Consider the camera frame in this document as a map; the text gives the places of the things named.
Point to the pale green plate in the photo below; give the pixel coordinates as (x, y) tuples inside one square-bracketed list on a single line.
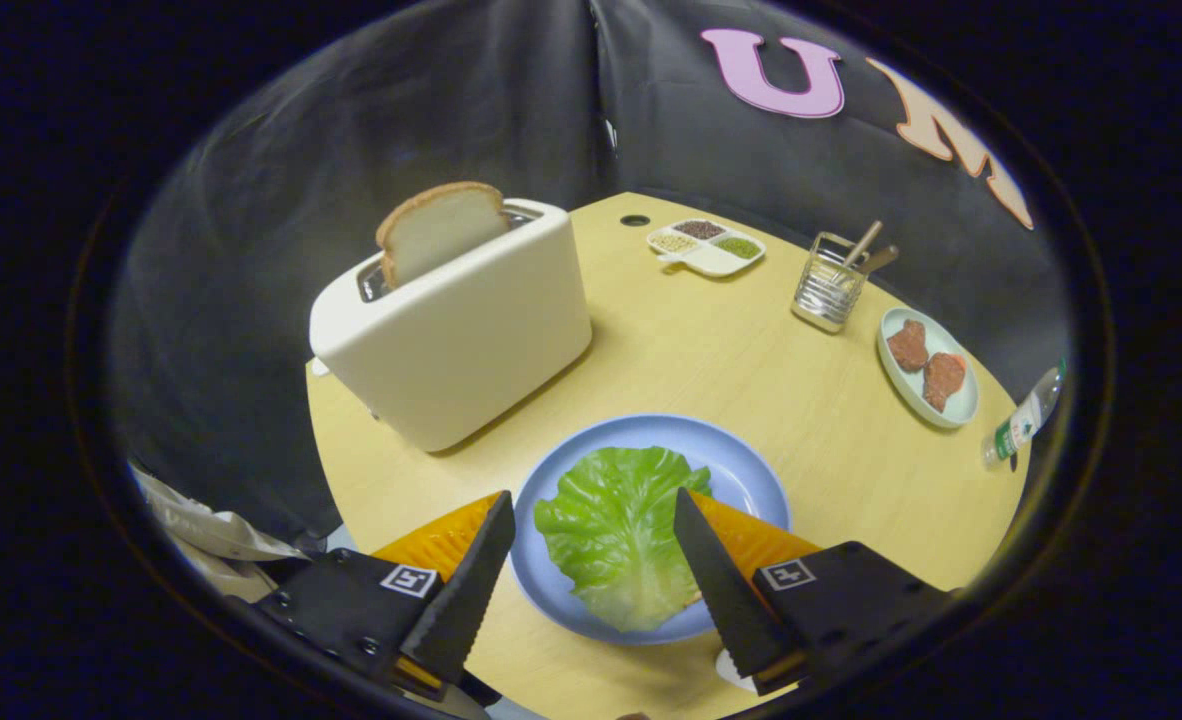
[(951, 410)]

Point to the black backdrop cloth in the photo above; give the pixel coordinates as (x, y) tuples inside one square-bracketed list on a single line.
[(351, 150)]

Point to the cream white toaster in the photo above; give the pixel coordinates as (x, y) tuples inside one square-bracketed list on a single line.
[(461, 340)]

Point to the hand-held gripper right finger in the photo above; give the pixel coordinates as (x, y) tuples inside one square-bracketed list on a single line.
[(721, 590)]

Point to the crumpled white cloth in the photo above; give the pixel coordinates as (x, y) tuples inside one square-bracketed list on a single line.
[(201, 530)]

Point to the blue round plate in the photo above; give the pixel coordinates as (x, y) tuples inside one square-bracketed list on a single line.
[(741, 470)]

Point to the bread slice with brown crust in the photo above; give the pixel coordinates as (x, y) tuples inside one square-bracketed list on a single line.
[(441, 230)]

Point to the green lettuce leaf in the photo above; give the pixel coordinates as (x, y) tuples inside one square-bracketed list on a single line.
[(611, 530)]

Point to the white divided spice dish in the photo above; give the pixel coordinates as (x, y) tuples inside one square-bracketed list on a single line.
[(716, 260)]

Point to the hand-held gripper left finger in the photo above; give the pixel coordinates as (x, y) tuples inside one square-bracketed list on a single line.
[(466, 590)]

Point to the white leaf-shaped plate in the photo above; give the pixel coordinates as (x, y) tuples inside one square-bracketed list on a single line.
[(729, 668)]

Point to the clear water bottle green label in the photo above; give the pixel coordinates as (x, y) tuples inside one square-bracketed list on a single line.
[(1021, 425)]

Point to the brown meat patty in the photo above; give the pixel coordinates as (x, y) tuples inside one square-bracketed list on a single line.
[(943, 380), (909, 346)]

